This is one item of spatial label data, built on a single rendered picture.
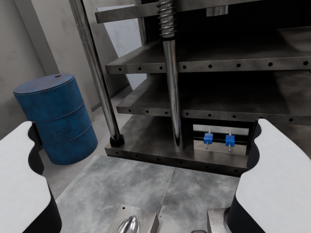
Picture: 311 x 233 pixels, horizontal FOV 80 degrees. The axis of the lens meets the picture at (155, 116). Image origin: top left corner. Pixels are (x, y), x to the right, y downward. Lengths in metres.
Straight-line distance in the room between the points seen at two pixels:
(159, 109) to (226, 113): 0.34
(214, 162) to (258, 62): 0.52
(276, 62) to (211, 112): 0.34
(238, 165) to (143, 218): 0.55
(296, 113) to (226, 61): 0.39
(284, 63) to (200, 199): 0.64
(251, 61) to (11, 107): 2.65
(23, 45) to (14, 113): 0.86
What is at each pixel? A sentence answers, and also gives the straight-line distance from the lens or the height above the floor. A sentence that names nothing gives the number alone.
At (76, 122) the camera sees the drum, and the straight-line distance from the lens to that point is 2.36.
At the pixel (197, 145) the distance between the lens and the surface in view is 1.10.
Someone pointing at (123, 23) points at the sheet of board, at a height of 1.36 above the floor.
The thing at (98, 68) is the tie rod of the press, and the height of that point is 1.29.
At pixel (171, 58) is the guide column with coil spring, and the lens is 0.86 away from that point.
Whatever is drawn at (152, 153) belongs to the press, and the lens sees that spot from 1.12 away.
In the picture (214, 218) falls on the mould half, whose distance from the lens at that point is 0.71.
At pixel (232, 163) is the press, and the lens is 1.06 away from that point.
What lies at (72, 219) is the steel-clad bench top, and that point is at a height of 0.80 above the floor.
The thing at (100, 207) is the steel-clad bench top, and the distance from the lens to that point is 0.94.
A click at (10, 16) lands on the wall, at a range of 3.01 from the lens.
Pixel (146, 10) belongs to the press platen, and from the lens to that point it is 0.95.
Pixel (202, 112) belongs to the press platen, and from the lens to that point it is 0.98.
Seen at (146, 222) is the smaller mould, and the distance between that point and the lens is 0.76.
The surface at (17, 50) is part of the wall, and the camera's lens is 2.97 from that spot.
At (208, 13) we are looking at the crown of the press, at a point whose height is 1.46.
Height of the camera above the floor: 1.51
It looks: 30 degrees down
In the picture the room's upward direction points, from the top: 9 degrees counter-clockwise
